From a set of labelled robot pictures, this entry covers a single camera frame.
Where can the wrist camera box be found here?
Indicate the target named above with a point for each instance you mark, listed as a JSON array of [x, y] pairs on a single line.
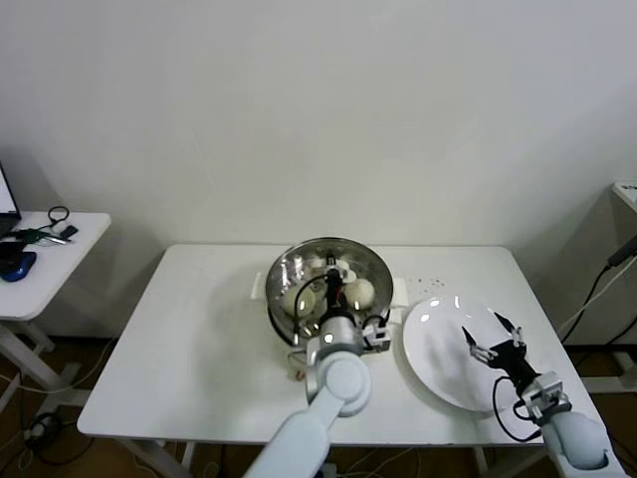
[[550, 386], [376, 338]]

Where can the white cabinet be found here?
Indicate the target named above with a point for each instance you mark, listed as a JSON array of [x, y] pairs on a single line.
[[624, 196]]

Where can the round white plate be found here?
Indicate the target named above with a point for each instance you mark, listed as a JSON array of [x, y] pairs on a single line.
[[438, 348]]

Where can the small black device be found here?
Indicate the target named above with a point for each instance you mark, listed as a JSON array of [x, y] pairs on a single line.
[[68, 231]]

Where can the open black laptop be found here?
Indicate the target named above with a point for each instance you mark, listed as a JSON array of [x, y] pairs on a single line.
[[6, 194]]

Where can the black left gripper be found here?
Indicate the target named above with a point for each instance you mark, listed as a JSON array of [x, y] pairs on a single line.
[[333, 296]]

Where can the white table leg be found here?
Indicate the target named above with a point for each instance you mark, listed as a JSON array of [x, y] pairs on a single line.
[[188, 458], [480, 463]]

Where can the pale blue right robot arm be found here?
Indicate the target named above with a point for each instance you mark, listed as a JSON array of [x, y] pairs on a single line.
[[577, 438]]

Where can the white steamed baozi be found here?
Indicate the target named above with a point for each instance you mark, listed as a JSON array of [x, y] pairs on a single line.
[[306, 303], [362, 294], [316, 271]]

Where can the white side table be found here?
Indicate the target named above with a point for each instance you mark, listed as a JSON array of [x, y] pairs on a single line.
[[64, 269]]

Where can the white electric cooker pot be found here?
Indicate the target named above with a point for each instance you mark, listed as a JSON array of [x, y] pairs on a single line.
[[399, 294]]

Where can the round glass pot lid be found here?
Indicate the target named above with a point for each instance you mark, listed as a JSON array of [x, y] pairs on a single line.
[[378, 279]]

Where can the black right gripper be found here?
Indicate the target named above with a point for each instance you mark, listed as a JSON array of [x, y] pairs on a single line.
[[510, 356]]

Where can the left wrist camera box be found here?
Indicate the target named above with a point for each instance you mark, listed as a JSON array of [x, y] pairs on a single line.
[[376, 338]]

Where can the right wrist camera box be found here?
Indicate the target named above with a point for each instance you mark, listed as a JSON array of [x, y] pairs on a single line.
[[550, 386]]

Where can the perforated steel steamer basket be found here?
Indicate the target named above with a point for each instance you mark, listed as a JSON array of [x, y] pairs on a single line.
[[279, 326]]

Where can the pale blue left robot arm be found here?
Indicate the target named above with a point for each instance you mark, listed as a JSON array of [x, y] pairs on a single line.
[[343, 383]]

